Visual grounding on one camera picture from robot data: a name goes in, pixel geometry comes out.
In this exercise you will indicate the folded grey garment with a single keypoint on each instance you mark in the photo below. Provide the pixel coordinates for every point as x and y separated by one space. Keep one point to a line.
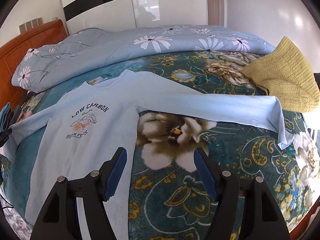
11 119

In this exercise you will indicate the teal floral bed blanket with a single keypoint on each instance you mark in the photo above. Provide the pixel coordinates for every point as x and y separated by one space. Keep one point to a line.
171 146

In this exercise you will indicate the yellow knitted sweater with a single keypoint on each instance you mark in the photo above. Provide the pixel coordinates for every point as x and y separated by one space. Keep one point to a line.
286 74

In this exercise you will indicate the light blue long-sleeve shirt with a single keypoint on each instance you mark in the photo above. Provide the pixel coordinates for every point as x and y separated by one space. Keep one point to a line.
87 125

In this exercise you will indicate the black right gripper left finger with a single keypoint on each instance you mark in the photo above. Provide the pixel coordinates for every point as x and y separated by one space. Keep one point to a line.
59 215

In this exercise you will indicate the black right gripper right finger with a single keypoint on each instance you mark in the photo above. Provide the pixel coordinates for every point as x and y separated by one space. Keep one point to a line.
248 203

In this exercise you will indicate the light blue floral duvet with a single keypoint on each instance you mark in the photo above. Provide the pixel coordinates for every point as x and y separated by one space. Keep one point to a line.
92 48

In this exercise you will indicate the white wardrobe with black stripe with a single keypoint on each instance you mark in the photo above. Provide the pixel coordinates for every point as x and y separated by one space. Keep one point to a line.
118 15

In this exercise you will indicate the wall switch panel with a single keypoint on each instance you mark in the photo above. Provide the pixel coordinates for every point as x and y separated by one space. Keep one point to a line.
30 25

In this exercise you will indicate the folded blue garment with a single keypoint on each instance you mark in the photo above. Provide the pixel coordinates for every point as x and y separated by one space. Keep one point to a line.
4 112

